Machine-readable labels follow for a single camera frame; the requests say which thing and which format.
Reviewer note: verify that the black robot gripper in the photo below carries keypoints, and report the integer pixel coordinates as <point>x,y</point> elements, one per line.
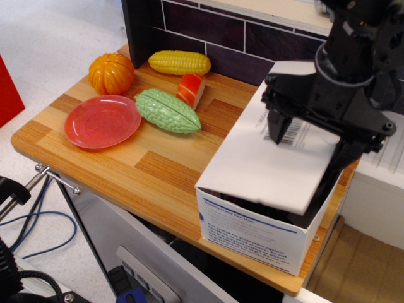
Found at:
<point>348,110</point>

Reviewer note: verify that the white cardboard box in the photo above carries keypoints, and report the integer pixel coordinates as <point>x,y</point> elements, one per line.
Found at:
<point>255,195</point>

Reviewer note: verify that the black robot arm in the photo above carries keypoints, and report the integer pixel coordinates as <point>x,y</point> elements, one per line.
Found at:
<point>355,82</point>

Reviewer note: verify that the wooden shelf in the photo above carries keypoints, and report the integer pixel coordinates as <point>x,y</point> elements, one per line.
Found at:
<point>299,15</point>

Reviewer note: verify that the grey metal container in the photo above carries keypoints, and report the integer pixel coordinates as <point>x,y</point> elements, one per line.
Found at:
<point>322,8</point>

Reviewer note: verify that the toy salmon sushi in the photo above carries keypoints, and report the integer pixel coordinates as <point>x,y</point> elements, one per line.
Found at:
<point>190,89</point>

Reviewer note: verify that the green toy bitter gourd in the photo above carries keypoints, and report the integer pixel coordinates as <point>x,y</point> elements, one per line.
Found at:
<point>167,111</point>

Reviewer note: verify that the yellow toy corn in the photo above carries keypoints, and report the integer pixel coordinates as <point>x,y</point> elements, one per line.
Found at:
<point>179,62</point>

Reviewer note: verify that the orange toy pumpkin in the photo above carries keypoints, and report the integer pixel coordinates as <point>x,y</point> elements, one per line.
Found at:
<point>111,74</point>

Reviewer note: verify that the red plastic plate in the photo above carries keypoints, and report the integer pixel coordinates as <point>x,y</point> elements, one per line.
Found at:
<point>102,121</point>

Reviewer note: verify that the red box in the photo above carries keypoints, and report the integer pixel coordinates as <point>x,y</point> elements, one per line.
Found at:
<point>11,102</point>

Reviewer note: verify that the metal clamp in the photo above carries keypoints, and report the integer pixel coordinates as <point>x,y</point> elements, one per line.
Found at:
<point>18,194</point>

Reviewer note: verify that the blue black clamp handle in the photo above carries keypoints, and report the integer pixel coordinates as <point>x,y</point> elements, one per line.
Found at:
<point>122,287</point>

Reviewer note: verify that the aluminium rail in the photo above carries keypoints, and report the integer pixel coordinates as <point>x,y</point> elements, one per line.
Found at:
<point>19,285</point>

